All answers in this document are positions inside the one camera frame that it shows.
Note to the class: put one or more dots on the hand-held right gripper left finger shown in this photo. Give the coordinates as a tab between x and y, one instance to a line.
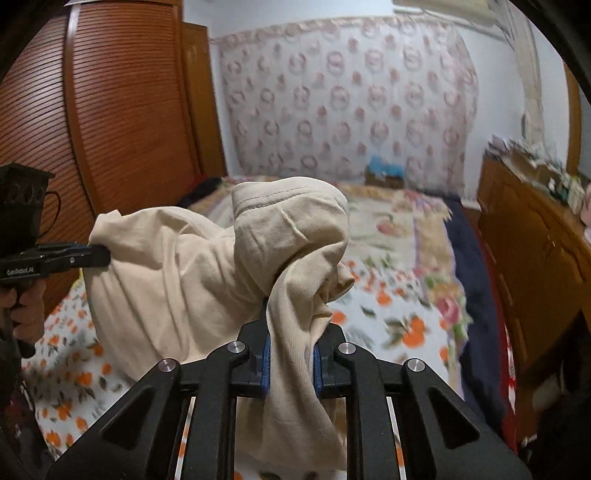
264	369

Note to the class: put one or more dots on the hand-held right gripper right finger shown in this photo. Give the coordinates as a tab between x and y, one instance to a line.
317	369

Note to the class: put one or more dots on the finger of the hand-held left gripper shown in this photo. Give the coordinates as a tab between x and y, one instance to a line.
69	248
92	258

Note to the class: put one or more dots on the cream garment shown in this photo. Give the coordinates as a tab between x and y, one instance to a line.
184	286

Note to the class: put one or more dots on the person's left hand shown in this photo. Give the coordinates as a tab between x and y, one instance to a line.
30	309

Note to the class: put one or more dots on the orange fruit print bed sheet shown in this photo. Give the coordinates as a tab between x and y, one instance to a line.
392	323

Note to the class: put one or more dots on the brown slatted wooden wardrobe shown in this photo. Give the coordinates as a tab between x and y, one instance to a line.
115	115

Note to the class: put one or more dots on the red printed blanket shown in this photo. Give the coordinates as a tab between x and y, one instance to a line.
510	369

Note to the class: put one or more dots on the cardboard box with blue cloth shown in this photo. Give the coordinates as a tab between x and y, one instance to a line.
383	177

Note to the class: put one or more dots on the wooden sideboard cabinet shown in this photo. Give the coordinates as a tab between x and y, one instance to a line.
521	240

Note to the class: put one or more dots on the lilac storage box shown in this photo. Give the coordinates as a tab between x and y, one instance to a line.
496	147

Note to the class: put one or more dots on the open cardboard box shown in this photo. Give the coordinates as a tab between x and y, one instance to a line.
531	167

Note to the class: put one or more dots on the row of toiletry bottles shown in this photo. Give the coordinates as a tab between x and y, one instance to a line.
565	190

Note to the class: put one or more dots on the beige window curtain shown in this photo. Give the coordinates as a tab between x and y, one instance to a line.
531	69

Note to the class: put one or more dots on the beige air conditioner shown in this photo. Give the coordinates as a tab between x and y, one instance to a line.
461	11

